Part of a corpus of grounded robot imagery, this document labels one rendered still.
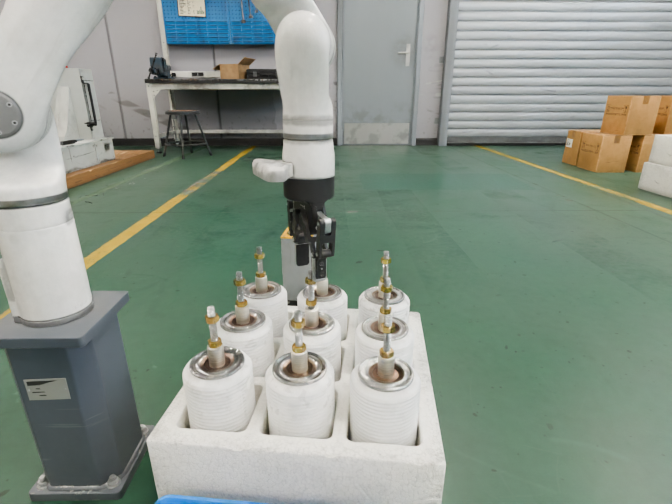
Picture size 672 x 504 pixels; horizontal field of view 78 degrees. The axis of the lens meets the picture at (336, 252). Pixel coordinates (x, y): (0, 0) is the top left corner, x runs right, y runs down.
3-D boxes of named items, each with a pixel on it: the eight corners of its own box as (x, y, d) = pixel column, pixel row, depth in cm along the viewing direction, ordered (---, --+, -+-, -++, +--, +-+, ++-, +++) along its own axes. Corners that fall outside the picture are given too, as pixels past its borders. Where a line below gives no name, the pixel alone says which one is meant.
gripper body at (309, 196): (345, 173, 58) (344, 236, 62) (320, 164, 66) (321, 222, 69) (294, 176, 55) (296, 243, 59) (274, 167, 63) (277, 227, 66)
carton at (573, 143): (592, 161, 402) (599, 129, 392) (607, 165, 380) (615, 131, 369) (561, 161, 402) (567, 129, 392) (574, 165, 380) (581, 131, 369)
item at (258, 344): (219, 428, 72) (207, 337, 65) (228, 391, 80) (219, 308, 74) (275, 426, 72) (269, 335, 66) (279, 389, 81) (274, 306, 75)
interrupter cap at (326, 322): (315, 310, 74) (315, 306, 74) (344, 326, 69) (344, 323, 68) (280, 324, 69) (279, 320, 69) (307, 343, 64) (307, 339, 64)
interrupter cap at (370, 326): (399, 316, 72) (400, 313, 72) (415, 340, 65) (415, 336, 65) (357, 320, 71) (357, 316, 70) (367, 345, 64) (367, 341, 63)
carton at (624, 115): (652, 135, 337) (662, 95, 327) (623, 135, 336) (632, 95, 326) (626, 132, 365) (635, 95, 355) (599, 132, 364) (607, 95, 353)
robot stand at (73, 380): (29, 501, 66) (-30, 339, 56) (80, 432, 80) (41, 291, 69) (121, 500, 67) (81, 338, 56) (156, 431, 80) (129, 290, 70)
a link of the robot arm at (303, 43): (327, 142, 54) (335, 136, 62) (327, 6, 48) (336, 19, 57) (274, 141, 54) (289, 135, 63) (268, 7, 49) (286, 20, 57)
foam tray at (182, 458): (164, 535, 61) (144, 440, 55) (245, 371, 98) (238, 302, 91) (434, 563, 58) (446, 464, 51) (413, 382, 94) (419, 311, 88)
